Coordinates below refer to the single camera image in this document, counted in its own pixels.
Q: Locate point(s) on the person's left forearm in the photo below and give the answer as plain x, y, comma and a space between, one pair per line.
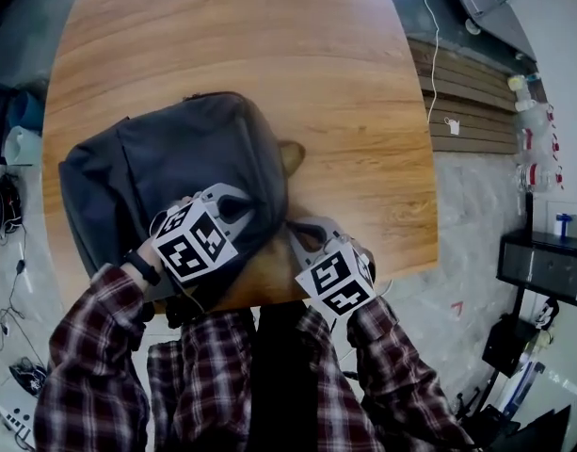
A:
90, 356

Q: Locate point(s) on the person's right forearm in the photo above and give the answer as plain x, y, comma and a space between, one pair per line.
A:
391, 375

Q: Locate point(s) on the cluster of clear plastic bottles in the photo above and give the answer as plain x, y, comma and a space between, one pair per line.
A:
535, 134

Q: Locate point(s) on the white paper tag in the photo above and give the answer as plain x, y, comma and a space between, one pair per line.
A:
453, 126

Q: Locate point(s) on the black wristband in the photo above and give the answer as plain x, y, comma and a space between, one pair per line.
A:
144, 266

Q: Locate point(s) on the black device on floor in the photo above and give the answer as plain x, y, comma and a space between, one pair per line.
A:
29, 376

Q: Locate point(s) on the black box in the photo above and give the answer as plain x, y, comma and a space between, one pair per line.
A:
507, 349

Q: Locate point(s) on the blue bin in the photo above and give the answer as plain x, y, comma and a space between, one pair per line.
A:
27, 111

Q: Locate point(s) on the person's right hand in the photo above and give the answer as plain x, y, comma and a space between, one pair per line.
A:
367, 264

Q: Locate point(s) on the white cup with blue lid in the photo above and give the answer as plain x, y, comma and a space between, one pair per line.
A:
565, 225

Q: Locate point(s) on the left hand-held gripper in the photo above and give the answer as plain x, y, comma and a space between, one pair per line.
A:
194, 243

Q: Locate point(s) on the dark grey backpack bag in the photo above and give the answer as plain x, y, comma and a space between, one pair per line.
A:
175, 158

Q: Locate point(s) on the white plastic container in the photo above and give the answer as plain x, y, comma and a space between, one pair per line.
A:
24, 146

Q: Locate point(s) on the person's left hand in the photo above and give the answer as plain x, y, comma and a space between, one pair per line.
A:
181, 203

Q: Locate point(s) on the brown slatted wooden panel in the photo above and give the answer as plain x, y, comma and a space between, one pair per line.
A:
467, 106

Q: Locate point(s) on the person's plaid shirt torso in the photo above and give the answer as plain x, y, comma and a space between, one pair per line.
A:
213, 384

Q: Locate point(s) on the black metal shelf unit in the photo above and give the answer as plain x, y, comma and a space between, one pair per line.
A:
542, 266

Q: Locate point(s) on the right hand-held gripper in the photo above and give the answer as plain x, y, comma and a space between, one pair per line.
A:
337, 283

